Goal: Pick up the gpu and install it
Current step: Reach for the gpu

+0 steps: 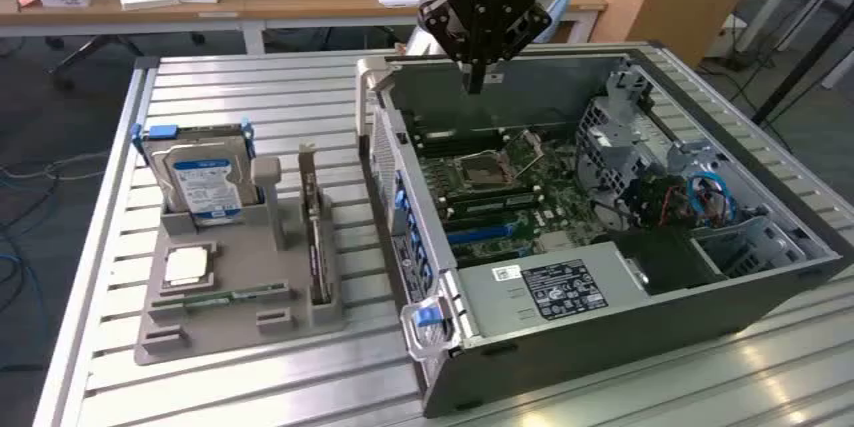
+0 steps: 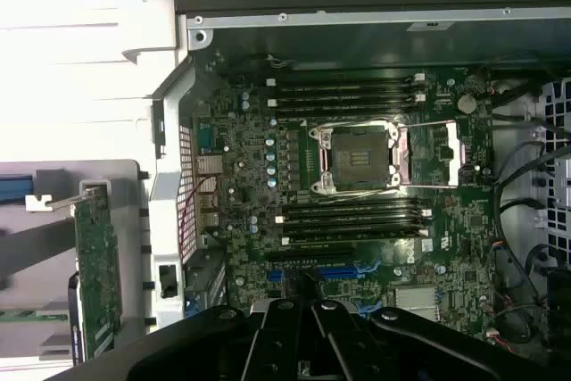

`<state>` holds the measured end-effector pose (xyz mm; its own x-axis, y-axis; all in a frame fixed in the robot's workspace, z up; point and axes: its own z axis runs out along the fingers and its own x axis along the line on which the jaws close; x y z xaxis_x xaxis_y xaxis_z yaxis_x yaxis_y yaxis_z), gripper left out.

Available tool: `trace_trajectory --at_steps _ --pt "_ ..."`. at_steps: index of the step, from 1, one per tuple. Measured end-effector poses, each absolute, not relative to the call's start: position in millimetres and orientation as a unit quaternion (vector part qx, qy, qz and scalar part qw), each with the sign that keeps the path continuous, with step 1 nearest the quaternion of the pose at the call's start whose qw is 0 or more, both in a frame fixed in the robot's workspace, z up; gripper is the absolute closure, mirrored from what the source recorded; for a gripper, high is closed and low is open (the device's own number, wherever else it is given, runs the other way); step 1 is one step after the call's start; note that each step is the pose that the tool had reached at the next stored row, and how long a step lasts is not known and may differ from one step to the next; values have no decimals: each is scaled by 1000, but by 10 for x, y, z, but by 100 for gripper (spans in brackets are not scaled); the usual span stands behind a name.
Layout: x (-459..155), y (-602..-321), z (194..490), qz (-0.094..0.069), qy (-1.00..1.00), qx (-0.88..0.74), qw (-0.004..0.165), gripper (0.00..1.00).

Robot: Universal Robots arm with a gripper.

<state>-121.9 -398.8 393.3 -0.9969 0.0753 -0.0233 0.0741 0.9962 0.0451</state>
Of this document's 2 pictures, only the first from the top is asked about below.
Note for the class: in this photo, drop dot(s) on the green motherboard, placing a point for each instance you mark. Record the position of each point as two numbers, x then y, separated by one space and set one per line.
554 207

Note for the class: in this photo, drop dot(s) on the green RAM stick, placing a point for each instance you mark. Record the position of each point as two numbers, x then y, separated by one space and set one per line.
213 297

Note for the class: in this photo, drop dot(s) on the tall metal disk bay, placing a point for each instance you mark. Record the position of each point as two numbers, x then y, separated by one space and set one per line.
600 147

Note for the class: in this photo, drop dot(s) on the silver chipset heatsink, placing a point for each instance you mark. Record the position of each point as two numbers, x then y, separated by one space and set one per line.
556 242

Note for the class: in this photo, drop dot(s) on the blue expansion slot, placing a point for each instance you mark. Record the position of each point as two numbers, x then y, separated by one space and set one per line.
480 235

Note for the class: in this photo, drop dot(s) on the low metal disk bay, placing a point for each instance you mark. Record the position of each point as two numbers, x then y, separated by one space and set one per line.
754 247

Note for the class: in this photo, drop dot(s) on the open grey PC case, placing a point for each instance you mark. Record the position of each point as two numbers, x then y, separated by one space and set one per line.
600 347

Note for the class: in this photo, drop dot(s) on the blue case latch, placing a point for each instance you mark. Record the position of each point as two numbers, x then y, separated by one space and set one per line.
427 318

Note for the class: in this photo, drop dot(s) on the hard disk with blue caddy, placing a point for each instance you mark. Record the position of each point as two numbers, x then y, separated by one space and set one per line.
200 182

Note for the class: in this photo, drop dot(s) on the white table frame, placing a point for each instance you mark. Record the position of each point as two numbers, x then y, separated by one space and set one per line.
767 12

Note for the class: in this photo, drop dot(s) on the grey parts rack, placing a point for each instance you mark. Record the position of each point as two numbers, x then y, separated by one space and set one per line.
253 267

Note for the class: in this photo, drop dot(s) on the black graphics card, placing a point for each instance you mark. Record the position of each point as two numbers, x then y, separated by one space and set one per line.
320 247

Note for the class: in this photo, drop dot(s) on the black office chair base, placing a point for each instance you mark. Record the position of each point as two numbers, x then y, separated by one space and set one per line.
80 54

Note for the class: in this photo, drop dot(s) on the metal socket cover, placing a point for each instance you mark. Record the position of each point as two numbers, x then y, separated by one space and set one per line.
527 154

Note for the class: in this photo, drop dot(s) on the grey power supply unit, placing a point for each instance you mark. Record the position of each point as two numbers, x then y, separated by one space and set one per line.
493 297

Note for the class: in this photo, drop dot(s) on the black slanted pole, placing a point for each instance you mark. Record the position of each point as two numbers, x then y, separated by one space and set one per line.
794 72

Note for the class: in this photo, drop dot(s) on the silver CPU chip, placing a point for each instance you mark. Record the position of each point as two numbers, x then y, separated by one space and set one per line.
185 266

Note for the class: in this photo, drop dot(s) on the CPU socket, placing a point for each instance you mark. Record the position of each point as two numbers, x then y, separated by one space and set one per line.
481 171

